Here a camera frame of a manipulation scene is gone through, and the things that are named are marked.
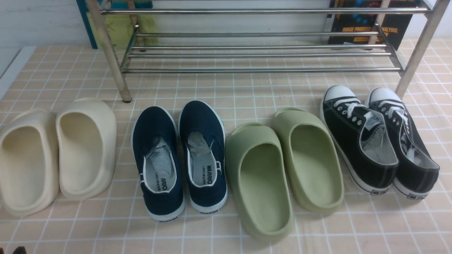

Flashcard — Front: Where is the navy canvas shoe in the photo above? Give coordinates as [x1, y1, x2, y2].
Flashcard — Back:
[178, 100, 228, 214]
[130, 106, 186, 222]

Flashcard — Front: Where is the metal shoe rack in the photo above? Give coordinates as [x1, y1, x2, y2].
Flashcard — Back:
[84, 0, 450, 103]

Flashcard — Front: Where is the left green foam slide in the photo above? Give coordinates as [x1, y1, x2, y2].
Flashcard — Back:
[225, 122, 294, 242]

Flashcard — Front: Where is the green foam slide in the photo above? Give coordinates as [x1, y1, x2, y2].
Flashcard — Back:
[271, 107, 344, 214]
[225, 122, 294, 242]

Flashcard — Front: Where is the right green foam slide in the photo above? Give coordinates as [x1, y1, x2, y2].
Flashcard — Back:
[271, 107, 344, 214]

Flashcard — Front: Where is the left black canvas sneaker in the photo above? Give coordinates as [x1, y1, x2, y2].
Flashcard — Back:
[320, 85, 399, 195]

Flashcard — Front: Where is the black canvas sneaker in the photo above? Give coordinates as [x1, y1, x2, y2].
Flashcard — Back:
[320, 85, 399, 195]
[365, 88, 440, 200]

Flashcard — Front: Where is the right cream foam slide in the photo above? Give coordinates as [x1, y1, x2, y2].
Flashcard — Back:
[55, 98, 117, 200]

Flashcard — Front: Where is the cream foam slide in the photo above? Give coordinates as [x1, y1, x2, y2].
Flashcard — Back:
[55, 98, 117, 200]
[0, 108, 59, 217]

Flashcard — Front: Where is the teal green book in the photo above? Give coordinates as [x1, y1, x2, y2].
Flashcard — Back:
[76, 0, 157, 49]

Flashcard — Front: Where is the black image processing book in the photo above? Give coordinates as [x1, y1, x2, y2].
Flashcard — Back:
[328, 0, 419, 50]

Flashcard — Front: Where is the right black canvas sneaker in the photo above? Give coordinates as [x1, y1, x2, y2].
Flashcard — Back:
[365, 88, 440, 200]

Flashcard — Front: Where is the left cream foam slide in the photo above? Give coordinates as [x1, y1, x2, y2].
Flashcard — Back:
[0, 108, 59, 217]

